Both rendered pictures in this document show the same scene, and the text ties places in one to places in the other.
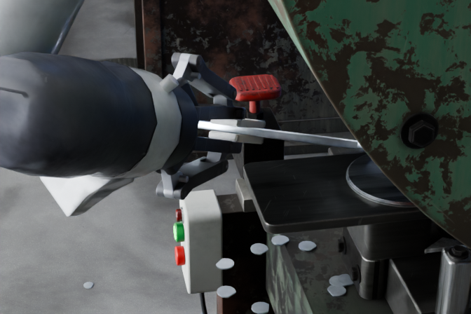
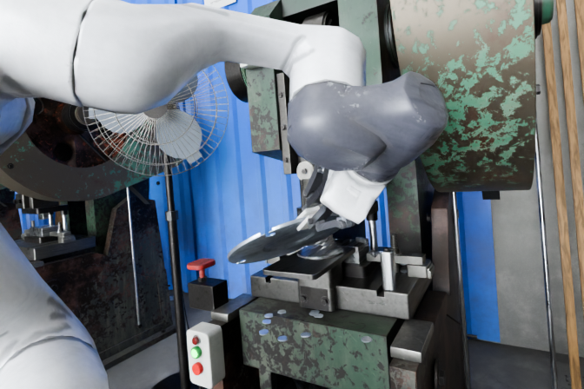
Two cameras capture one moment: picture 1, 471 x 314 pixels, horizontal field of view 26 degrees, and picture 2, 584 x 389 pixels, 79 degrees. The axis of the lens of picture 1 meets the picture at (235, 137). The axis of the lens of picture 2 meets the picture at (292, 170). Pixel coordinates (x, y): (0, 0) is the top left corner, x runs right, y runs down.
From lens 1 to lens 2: 0.79 m
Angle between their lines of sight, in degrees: 54
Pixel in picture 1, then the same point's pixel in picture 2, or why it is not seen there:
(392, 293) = (344, 300)
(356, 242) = (319, 286)
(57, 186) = (353, 204)
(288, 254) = (280, 317)
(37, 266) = not seen: outside the picture
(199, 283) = (215, 377)
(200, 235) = (214, 344)
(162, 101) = not seen: hidden behind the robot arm
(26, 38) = not seen: hidden behind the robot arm
